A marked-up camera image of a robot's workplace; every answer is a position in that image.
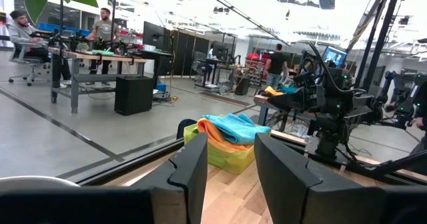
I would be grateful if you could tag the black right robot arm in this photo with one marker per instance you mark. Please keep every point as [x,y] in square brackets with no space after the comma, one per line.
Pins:
[350,110]

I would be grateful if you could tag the orange microfiber towel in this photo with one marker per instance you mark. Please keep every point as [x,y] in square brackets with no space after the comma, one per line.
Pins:
[213,134]

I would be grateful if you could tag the yellow translucent plastic bin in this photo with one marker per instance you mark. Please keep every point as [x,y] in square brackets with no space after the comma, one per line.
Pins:
[230,160]

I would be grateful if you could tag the wooden top workbench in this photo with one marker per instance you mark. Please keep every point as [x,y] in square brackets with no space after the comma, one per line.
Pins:
[100,55]

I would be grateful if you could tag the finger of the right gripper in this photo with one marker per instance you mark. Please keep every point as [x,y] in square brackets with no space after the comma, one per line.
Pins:
[287,102]

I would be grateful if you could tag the red parts shelf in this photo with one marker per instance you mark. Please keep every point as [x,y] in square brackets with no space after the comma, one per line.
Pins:
[255,67]

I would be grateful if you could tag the lit computer monitor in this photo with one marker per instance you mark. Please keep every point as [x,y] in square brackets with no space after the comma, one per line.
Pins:
[334,55]

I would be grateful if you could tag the grey office chair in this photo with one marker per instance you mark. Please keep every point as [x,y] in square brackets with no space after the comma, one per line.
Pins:
[28,60]

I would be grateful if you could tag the black partition panels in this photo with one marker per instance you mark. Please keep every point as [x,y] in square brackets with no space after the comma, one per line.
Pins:
[191,54]

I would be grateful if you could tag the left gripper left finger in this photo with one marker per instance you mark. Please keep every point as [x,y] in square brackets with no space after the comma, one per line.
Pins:
[187,184]

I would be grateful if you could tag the black floor box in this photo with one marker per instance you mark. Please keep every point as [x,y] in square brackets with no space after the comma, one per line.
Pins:
[133,95]

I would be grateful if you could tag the background black robot arm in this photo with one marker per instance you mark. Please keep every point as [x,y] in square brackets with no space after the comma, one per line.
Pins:
[405,100]
[66,39]

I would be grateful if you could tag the black trash bin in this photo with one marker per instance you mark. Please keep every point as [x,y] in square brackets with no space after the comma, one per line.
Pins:
[241,85]

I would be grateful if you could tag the background wooden table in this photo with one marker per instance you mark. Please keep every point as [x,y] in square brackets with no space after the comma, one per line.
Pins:
[262,99]

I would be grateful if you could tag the white plant pot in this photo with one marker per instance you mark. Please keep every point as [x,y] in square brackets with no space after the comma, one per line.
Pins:
[33,182]

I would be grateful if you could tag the small background yellow towel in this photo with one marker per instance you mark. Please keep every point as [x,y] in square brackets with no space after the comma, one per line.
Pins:
[273,91]

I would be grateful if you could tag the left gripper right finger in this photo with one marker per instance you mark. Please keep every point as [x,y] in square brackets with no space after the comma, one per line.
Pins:
[293,190]

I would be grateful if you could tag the blue microfiber towel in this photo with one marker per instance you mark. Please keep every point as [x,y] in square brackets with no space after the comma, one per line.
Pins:
[238,129]

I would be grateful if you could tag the small background teal towel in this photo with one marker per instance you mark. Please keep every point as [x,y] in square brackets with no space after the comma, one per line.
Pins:
[289,89]

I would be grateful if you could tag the person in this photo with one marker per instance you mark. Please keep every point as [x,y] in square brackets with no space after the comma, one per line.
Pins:
[422,110]
[276,64]
[104,30]
[23,34]

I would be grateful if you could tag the black monitor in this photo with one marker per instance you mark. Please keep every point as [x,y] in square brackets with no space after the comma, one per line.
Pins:
[221,50]
[154,35]

